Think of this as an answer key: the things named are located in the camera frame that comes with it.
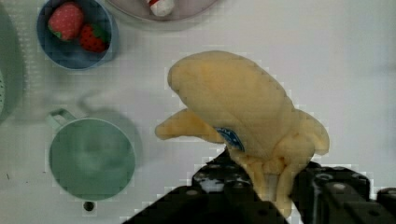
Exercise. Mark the red plush ketchup bottle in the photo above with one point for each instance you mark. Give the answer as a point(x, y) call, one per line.
point(161, 8)

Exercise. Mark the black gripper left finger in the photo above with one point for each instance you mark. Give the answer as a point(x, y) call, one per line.
point(220, 193)

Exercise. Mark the pink plush strawberry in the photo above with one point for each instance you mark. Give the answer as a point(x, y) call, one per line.
point(66, 21)

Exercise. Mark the green perforated colander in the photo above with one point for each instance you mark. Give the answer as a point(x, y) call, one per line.
point(11, 65)

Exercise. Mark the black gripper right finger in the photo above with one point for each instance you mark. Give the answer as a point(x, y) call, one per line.
point(337, 195)

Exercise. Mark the red plush strawberry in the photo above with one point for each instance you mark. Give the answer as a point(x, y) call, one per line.
point(93, 38)

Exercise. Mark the yellow plush peeled banana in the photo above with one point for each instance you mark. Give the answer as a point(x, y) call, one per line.
point(230, 100)

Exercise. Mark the blue small bowl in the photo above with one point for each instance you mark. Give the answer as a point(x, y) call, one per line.
point(70, 55)

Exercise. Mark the grey round plate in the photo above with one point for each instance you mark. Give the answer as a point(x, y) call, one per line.
point(183, 10)

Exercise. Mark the green mug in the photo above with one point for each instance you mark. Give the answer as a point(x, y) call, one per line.
point(91, 159)

